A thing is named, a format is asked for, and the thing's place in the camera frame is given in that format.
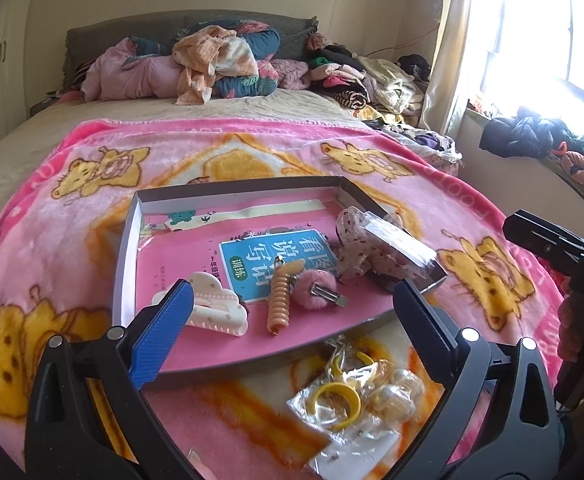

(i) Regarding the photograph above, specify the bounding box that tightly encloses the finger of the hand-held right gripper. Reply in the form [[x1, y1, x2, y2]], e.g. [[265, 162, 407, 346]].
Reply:
[[503, 212, 584, 273]]

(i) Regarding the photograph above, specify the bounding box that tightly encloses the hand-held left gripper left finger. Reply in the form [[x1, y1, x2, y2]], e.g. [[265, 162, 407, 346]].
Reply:
[[24, 280, 198, 480]]

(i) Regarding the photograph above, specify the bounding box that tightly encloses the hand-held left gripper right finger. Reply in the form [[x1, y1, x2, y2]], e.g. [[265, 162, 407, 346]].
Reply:
[[387, 277, 565, 480]]

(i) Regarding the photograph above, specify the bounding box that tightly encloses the white cloud hair claw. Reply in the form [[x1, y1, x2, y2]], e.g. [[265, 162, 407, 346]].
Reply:
[[152, 271, 249, 337]]

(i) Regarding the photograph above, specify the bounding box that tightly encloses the dotted fabric hair bow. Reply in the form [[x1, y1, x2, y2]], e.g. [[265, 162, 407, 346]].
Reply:
[[334, 206, 440, 281]]

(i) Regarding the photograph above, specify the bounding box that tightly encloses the yellow rings packet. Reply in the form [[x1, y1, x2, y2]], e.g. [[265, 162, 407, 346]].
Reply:
[[286, 347, 378, 433]]

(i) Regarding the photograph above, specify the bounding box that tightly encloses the pink pompom hair clip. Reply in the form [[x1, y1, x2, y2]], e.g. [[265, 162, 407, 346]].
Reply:
[[292, 269, 349, 311]]

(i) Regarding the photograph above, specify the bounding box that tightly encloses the orange spiral hair clip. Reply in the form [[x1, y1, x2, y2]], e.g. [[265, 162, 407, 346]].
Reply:
[[266, 255, 304, 337]]

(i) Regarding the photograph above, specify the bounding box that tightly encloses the pink shallow box tray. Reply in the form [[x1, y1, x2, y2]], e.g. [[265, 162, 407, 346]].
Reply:
[[112, 176, 448, 388]]

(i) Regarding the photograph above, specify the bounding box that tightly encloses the person's right hand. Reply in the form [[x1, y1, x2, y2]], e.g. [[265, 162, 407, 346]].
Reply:
[[558, 297, 584, 363]]

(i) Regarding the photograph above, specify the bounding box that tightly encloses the pearl earrings packet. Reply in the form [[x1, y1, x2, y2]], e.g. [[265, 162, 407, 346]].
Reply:
[[367, 360, 425, 418]]

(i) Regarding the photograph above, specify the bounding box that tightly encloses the dark puffer jacket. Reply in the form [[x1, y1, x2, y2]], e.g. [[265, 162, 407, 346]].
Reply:
[[479, 106, 580, 159]]

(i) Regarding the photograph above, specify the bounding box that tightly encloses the floral laundry basket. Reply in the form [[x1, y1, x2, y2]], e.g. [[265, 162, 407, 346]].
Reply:
[[382, 125, 465, 178]]

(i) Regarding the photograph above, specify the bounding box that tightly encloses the pink bear printed blanket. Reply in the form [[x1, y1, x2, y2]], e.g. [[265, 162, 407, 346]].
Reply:
[[0, 117, 573, 480]]

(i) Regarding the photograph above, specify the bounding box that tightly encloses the white card packet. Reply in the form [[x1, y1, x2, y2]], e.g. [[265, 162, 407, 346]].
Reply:
[[306, 427, 404, 478]]

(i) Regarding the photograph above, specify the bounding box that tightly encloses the cream curtain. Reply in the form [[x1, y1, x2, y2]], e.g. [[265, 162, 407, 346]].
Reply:
[[418, 0, 503, 136]]

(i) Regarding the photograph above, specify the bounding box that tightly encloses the window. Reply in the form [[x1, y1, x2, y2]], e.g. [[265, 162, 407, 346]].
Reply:
[[472, 0, 584, 126]]

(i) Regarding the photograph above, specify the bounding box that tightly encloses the bed with beige sheet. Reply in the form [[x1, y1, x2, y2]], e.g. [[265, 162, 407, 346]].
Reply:
[[0, 87, 388, 171]]

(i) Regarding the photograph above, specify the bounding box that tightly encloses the pile of clothes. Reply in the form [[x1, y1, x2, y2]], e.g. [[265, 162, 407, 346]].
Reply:
[[306, 32, 430, 126]]

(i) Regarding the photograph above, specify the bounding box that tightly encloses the pink duvet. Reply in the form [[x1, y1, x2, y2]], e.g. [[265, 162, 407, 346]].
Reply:
[[79, 40, 188, 103]]

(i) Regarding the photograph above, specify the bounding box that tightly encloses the peach checked cloth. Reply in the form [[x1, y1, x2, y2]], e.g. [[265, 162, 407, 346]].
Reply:
[[172, 25, 259, 107]]

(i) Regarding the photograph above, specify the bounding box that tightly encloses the mauve ruffled pillow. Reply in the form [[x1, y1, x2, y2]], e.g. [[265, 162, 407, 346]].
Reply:
[[257, 59, 313, 92]]

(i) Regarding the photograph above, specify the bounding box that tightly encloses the dark floral quilt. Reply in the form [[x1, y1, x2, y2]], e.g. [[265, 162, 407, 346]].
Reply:
[[122, 22, 283, 98]]

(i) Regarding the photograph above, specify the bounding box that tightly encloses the grey fabric headboard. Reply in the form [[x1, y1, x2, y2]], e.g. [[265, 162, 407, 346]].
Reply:
[[63, 10, 319, 78]]

